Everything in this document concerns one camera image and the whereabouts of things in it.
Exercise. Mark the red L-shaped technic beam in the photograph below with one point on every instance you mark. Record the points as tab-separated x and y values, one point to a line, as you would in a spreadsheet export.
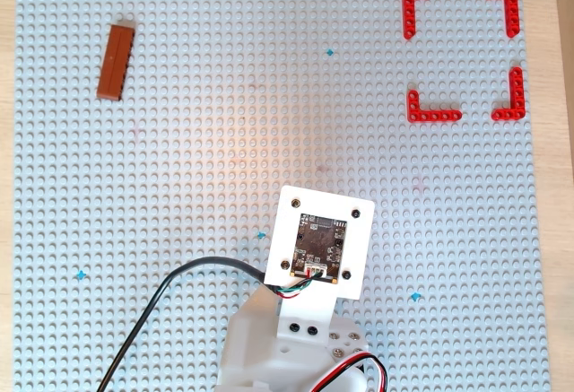
510	6
411	6
515	96
426	115

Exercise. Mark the grey studded lego baseplate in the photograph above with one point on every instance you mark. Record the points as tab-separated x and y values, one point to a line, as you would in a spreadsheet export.
202	141

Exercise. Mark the brown camera circuit board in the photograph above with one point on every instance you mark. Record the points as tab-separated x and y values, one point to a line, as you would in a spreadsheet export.
318	248

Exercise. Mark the brown lego brick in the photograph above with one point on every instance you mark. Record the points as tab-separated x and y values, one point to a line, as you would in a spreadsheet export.
115	62

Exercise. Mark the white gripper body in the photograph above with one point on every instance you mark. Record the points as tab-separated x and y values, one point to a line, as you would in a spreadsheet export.
251	343

